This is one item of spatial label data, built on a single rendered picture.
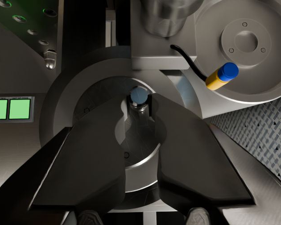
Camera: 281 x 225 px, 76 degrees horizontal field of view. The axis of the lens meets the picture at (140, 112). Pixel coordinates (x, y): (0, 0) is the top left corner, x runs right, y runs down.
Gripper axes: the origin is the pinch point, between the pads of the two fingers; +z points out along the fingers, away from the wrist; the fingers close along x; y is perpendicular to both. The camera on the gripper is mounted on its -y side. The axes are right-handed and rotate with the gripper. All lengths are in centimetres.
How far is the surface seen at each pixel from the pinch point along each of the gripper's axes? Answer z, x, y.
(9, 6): 26.8, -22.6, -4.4
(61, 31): 8.6, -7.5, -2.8
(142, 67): 4.0, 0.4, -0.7
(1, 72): 147, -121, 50
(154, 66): 3.9, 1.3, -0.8
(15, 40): 168, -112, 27
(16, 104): 31.7, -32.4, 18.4
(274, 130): 5.8, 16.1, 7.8
